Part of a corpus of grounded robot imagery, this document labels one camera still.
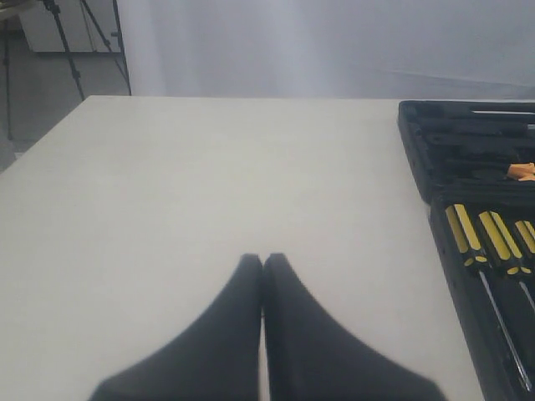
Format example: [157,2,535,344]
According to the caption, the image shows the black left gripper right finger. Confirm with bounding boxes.
[263,253,445,400]

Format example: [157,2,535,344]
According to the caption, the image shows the middle yellow black screwdriver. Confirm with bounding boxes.
[477,211,534,309]

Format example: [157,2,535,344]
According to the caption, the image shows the orange black handled pliers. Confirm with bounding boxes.
[507,163,535,181]

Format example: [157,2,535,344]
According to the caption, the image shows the small yellow black screwdriver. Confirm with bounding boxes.
[514,221,535,258]

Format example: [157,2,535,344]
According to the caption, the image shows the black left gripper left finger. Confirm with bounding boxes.
[91,254,262,400]

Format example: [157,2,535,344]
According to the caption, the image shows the white backdrop curtain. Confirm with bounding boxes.
[119,1,534,99]

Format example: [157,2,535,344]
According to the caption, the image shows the large yellow black screwdriver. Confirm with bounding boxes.
[446,204,532,392]

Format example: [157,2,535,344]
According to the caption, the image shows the black plastic tool case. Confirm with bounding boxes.
[397,100,534,400]

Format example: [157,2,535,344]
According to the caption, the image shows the black camera tripod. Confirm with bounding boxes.
[1,0,132,141]

